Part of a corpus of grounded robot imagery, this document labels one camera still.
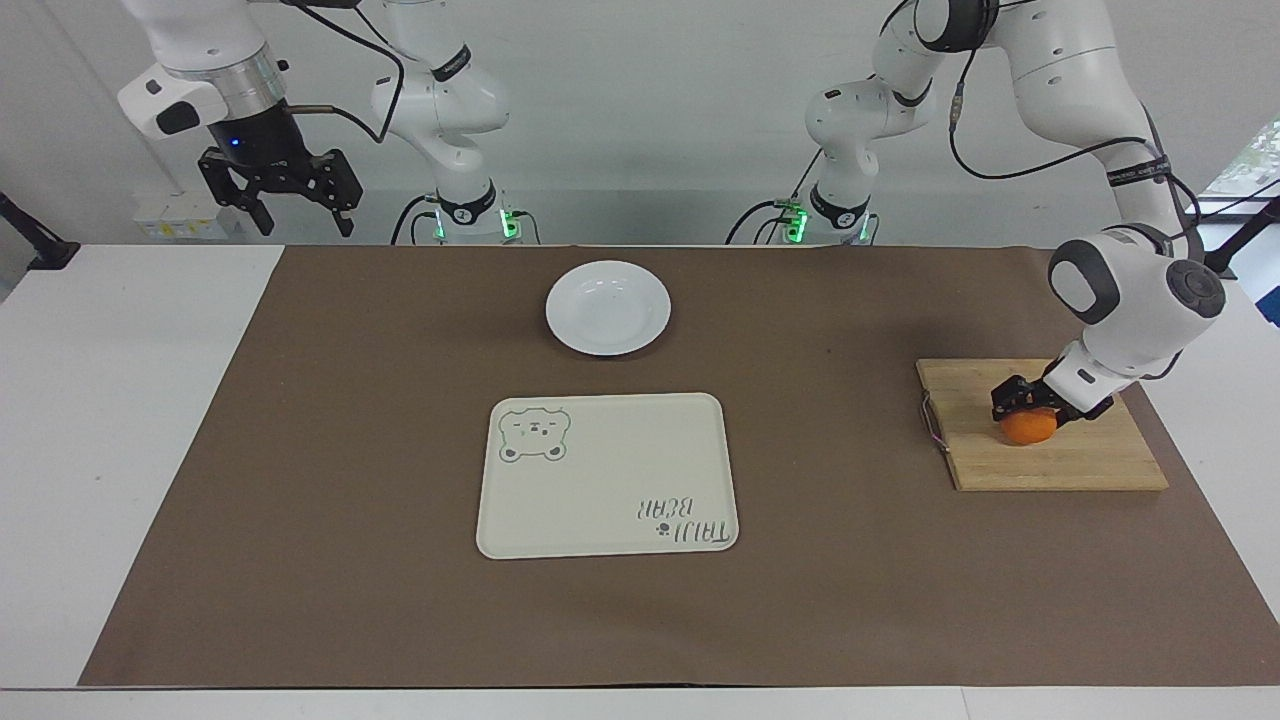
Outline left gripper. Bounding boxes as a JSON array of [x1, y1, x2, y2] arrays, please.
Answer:
[[990, 373, 1116, 428]]

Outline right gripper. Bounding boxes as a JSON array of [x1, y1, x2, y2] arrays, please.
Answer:
[[197, 99, 364, 239]]

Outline orange fruit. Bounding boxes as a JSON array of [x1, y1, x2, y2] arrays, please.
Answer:
[[999, 406, 1059, 448]]

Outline white round plate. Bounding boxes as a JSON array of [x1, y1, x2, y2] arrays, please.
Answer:
[[544, 260, 673, 358]]

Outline wooden cutting board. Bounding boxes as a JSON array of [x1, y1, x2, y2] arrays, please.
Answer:
[[915, 357, 1171, 493]]

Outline white power strip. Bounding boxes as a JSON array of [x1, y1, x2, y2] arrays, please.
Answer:
[[133, 193, 248, 242]]

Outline black stand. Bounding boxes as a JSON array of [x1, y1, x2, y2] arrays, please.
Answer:
[[1203, 195, 1280, 278], [0, 191, 82, 272]]

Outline cream tray with bear print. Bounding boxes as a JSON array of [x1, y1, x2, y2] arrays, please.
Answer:
[[475, 392, 741, 562]]

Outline black cable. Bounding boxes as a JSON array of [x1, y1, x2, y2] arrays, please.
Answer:
[[944, 45, 1203, 241], [389, 193, 443, 247], [724, 150, 823, 247], [282, 0, 407, 145]]

